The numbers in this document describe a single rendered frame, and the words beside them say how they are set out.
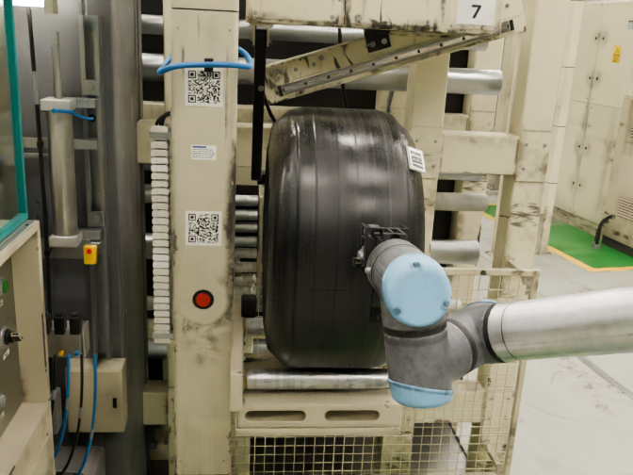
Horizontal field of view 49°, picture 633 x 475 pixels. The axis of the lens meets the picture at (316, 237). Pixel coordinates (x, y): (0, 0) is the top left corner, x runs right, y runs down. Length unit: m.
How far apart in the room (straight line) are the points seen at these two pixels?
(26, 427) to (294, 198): 0.65
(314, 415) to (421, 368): 0.60
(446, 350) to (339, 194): 0.43
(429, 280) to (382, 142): 0.51
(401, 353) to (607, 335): 0.26
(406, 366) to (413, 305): 0.09
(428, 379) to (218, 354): 0.70
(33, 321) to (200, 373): 0.39
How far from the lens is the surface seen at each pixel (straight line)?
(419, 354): 0.97
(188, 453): 1.71
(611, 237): 6.35
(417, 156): 1.40
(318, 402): 1.54
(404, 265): 0.93
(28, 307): 1.43
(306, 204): 1.30
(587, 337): 0.98
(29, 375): 1.49
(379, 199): 1.32
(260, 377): 1.53
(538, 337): 1.01
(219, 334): 1.56
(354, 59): 1.84
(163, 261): 1.52
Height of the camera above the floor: 1.63
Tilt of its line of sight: 16 degrees down
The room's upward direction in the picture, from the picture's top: 3 degrees clockwise
